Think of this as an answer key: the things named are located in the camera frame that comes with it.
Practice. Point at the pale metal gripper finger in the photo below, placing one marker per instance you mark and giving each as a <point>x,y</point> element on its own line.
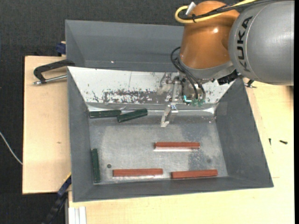
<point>165,119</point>
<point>172,114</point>

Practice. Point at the grey metal bin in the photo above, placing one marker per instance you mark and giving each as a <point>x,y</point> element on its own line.
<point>149,134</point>

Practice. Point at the dark green flat block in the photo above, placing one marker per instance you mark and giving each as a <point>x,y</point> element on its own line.
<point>132,115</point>
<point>95,165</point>
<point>104,113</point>

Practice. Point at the pale wood flat board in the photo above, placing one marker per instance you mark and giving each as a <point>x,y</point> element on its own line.
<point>45,125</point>

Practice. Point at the red-brown flat block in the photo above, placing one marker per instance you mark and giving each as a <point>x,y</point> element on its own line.
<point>137,172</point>
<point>194,173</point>
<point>177,144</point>

